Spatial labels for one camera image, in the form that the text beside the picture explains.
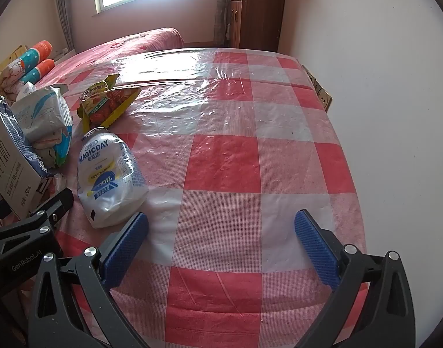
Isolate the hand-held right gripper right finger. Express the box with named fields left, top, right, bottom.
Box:
left=294, top=208, right=416, bottom=348

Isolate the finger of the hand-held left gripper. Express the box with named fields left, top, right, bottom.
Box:
left=0, top=187, right=74, bottom=259

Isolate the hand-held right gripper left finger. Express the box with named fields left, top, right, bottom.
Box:
left=27, top=211, right=151, bottom=348

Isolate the white MAGICDAY plastic bag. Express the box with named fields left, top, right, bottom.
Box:
left=77, top=126, right=149, bottom=229

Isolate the white blue tissue pack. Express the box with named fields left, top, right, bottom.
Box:
left=12, top=84, right=74, bottom=169

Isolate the yellow red snack wrapper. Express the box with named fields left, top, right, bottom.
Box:
left=78, top=73, right=142, bottom=129

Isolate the red white checkered plastic cloth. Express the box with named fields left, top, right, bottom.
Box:
left=56, top=46, right=369, bottom=348

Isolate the rolled colourful cartoon quilt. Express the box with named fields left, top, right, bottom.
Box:
left=0, top=40, right=57, bottom=97

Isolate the yellow headboard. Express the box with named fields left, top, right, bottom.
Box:
left=0, top=44, right=28, bottom=91

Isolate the pink printed bed sheet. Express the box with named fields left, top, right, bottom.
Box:
left=40, top=27, right=185, bottom=88

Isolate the grey checked curtain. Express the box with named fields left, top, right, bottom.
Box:
left=213, top=0, right=231, bottom=48
left=54, top=0, right=77, bottom=53

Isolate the brown wooden cabinet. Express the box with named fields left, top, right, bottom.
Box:
left=226, top=0, right=288, bottom=53

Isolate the wall power outlet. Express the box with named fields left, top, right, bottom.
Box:
left=302, top=64, right=334, bottom=113

